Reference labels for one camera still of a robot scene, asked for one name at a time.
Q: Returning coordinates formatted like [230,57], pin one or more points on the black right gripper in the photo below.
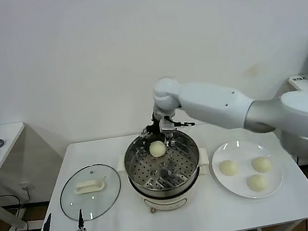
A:
[155,128]

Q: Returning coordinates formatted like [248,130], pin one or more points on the white steamed baozi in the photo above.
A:
[228,167]
[261,165]
[157,149]
[257,183]

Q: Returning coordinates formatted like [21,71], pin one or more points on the glass pot lid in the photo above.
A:
[90,193]

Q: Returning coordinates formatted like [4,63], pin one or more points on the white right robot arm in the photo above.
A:
[212,98]

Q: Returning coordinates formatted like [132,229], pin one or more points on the stainless steel steamer basket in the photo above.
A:
[164,171]

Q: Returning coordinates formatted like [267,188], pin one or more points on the white round plate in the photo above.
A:
[242,149]

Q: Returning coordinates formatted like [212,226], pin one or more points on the white flat box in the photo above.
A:
[304,82]

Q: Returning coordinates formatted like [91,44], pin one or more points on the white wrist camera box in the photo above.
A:
[167,125]

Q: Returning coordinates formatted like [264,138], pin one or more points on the white wall outlet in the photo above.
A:
[27,186]

